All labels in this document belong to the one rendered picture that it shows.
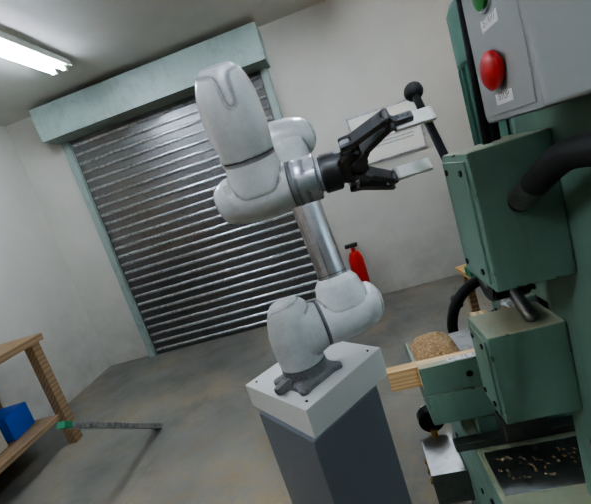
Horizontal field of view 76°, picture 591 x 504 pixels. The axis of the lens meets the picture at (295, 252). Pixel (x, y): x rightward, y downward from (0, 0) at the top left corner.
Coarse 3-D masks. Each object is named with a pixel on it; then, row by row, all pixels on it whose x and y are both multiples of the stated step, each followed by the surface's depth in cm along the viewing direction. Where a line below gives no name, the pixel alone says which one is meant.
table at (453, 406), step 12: (456, 336) 83; (468, 336) 81; (408, 348) 84; (468, 348) 77; (432, 396) 66; (444, 396) 66; (456, 396) 66; (468, 396) 65; (480, 396) 65; (432, 408) 67; (444, 408) 66; (456, 408) 66; (468, 408) 66; (480, 408) 66; (492, 408) 66; (432, 420) 68; (444, 420) 67; (456, 420) 67
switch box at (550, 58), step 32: (512, 0) 25; (544, 0) 24; (576, 0) 24; (480, 32) 31; (512, 32) 26; (544, 32) 25; (576, 32) 25; (512, 64) 28; (544, 64) 25; (576, 64) 25; (544, 96) 26; (576, 96) 25
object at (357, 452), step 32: (352, 416) 119; (384, 416) 128; (288, 448) 124; (320, 448) 111; (352, 448) 118; (384, 448) 127; (288, 480) 134; (320, 480) 114; (352, 480) 118; (384, 480) 127
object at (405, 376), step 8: (456, 352) 70; (392, 368) 71; (400, 368) 70; (408, 368) 69; (416, 368) 69; (392, 376) 70; (400, 376) 70; (408, 376) 70; (416, 376) 69; (392, 384) 70; (400, 384) 70; (408, 384) 70; (416, 384) 70
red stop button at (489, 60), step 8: (488, 56) 29; (496, 56) 29; (480, 64) 30; (488, 64) 29; (496, 64) 29; (480, 72) 31; (488, 72) 29; (496, 72) 29; (504, 72) 29; (488, 80) 30; (496, 80) 29; (488, 88) 30; (496, 88) 30
